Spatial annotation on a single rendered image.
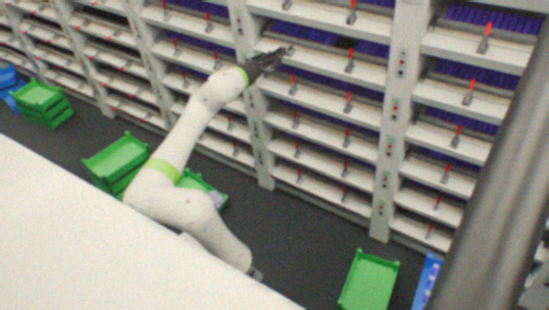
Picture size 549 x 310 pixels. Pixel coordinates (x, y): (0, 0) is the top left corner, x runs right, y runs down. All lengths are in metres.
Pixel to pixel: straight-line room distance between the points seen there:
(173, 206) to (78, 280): 1.00
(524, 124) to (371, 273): 2.04
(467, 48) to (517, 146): 1.32
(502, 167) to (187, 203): 1.10
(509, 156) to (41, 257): 0.22
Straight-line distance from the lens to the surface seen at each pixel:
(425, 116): 1.75
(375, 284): 2.18
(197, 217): 1.22
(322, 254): 2.25
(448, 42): 1.50
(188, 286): 0.22
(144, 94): 2.82
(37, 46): 3.69
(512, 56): 1.48
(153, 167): 1.35
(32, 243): 0.27
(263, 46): 1.87
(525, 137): 0.18
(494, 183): 0.17
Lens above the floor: 1.91
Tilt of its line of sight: 44 degrees down
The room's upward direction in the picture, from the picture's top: 7 degrees counter-clockwise
